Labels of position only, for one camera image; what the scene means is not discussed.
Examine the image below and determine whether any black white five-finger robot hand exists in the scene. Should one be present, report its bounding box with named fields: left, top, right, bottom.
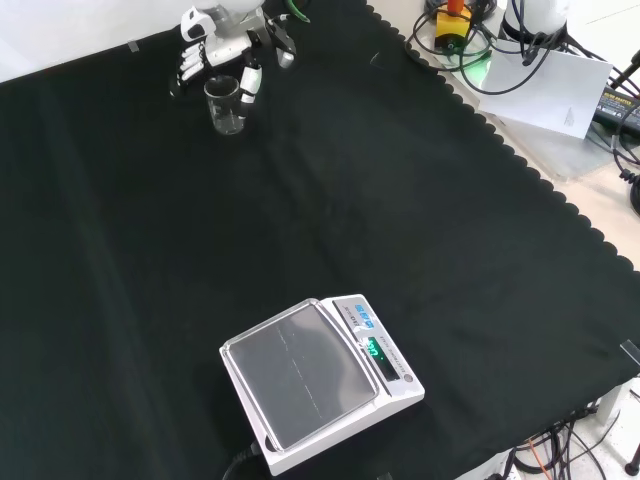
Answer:
left=168, top=5, right=297, bottom=107

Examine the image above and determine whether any clear glass beaker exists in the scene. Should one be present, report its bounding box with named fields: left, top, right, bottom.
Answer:
left=202, top=75, right=248, bottom=137

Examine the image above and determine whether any black bench cloth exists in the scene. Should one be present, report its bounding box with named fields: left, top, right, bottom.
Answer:
left=0, top=0, right=640, bottom=480

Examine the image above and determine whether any yellow stop button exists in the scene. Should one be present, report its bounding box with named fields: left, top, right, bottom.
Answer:
left=433, top=0, right=474, bottom=54

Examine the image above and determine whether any pale board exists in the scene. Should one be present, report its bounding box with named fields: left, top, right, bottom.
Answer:
left=477, top=37, right=615, bottom=141

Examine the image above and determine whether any white electronic balance steel pan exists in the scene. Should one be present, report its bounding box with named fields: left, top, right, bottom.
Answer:
left=218, top=293, right=427, bottom=477

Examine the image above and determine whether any black power adapter yellow label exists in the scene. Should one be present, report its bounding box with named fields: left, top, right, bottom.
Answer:
left=592, top=84, right=640, bottom=133

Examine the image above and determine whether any green cable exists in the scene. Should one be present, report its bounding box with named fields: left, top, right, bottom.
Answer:
left=286, top=0, right=313, bottom=24

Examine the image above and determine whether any black balance power cable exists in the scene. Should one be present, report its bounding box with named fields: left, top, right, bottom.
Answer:
left=221, top=438, right=262, bottom=480

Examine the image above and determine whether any orange cable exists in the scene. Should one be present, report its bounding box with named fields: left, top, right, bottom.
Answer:
left=528, top=437, right=547, bottom=475

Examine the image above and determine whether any black cable bundle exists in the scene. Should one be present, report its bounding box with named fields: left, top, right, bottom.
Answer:
left=507, top=402, right=640, bottom=480

